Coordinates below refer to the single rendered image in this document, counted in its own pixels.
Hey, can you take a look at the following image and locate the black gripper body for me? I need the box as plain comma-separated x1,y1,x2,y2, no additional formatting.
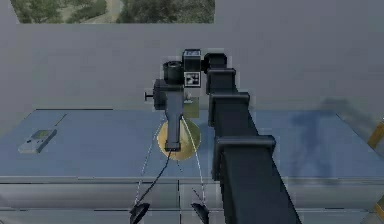
144,60,185,151

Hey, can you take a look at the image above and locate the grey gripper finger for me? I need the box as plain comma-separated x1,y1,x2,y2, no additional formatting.
181,114,211,224
129,114,168,224

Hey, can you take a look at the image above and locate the yellow round vase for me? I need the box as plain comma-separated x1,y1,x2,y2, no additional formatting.
156,96,202,161

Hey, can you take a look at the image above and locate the blue topped grey cabinet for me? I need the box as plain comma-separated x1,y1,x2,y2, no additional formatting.
0,108,384,224

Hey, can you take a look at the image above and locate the window with green view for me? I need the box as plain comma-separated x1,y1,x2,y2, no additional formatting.
9,0,216,25

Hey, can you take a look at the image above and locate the grey handheld game console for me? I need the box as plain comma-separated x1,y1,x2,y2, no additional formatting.
17,128,58,155

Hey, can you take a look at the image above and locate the yellow wooden chair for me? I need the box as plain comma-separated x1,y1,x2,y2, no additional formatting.
367,120,384,222

